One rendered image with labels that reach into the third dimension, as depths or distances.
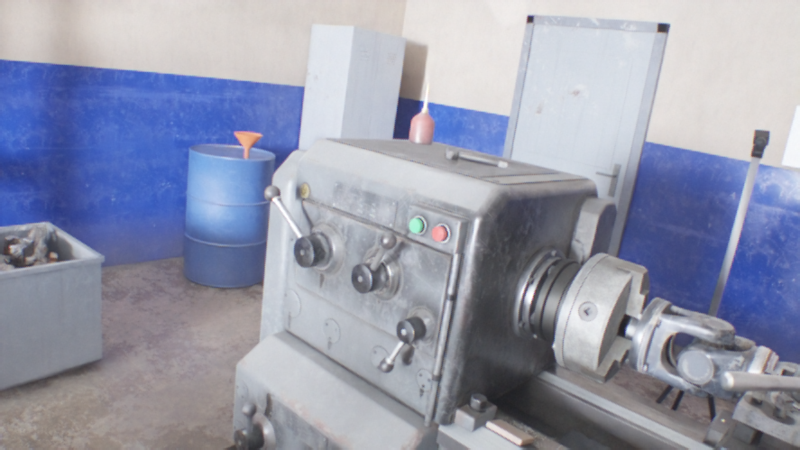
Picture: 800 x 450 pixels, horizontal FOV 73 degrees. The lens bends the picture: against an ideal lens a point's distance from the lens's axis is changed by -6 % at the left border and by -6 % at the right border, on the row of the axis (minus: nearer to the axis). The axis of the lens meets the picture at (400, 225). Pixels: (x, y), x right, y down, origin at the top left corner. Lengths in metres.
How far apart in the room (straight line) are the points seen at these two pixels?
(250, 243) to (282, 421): 2.65
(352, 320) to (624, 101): 3.37
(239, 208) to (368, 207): 2.66
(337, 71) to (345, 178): 3.33
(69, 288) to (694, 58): 3.89
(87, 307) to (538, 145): 3.34
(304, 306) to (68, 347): 1.68
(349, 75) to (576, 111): 1.74
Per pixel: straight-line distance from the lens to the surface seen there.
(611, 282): 1.13
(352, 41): 4.48
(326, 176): 1.30
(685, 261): 4.30
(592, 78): 4.47
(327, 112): 4.61
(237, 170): 3.76
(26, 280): 2.72
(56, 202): 4.11
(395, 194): 1.15
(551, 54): 4.64
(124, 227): 4.31
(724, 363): 1.12
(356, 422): 1.24
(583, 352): 1.14
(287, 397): 1.34
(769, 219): 4.17
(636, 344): 1.15
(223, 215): 3.83
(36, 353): 2.86
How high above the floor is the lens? 1.50
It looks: 14 degrees down
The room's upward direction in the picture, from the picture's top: 8 degrees clockwise
